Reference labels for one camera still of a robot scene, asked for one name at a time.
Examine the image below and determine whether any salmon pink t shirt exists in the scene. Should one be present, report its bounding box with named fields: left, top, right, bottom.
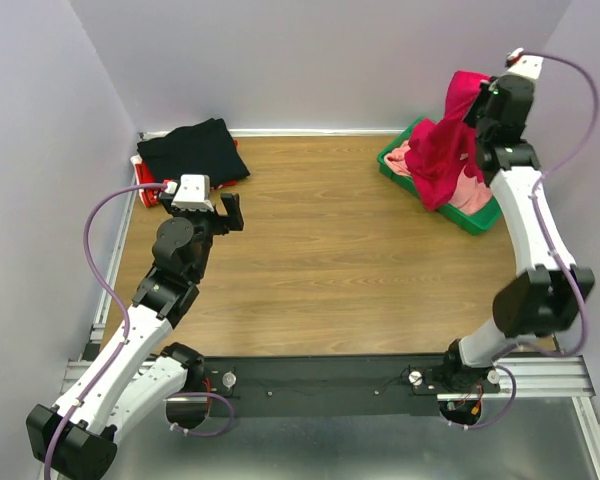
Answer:
left=383, top=140, right=492, bottom=215

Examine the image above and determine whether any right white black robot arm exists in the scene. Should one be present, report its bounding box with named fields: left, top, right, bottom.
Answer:
left=433, top=74, right=595, bottom=392

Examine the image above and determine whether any green plastic bin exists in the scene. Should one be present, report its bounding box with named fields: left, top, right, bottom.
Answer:
left=377, top=116, right=502, bottom=235

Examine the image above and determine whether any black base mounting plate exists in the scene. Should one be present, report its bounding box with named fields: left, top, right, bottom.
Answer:
left=144, top=353, right=502, bottom=420

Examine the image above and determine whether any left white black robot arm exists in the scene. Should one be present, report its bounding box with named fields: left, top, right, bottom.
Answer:
left=26, top=193, right=244, bottom=479

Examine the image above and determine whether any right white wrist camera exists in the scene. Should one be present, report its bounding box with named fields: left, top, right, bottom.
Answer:
left=504, top=48, right=543, bottom=82

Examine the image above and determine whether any aluminium frame rail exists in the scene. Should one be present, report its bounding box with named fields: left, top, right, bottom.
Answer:
left=60, top=355, right=596, bottom=399

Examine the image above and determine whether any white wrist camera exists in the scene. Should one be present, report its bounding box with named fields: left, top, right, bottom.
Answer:
left=160, top=174, right=214, bottom=211
left=504, top=48, right=543, bottom=82

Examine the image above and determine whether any black folded t shirt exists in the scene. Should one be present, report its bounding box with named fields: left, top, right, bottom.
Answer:
left=137, top=118, right=250, bottom=187

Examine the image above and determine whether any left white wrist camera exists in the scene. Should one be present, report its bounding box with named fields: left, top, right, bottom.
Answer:
left=160, top=174, right=214, bottom=211

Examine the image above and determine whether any magenta t shirt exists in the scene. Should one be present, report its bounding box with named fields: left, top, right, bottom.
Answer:
left=405, top=71, right=489, bottom=210

